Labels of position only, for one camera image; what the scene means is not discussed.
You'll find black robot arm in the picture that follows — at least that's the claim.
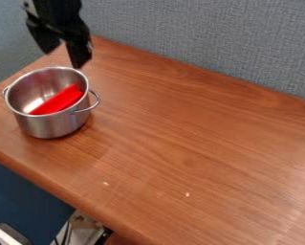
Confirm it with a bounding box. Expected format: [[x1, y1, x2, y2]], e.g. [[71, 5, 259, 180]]
[[21, 0, 91, 69]]

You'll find metal table leg bracket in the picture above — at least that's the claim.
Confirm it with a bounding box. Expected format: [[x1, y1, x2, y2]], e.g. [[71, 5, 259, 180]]
[[49, 211, 111, 245]]

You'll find stainless steel pot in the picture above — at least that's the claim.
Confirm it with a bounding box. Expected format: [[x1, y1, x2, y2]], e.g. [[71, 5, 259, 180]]
[[1, 67, 101, 139]]

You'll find red plastic block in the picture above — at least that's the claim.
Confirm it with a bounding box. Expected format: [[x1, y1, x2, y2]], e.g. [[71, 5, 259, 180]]
[[29, 84, 82, 115]]

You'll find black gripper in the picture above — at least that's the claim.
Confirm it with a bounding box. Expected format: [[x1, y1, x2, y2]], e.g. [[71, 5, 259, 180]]
[[21, 0, 91, 69]]

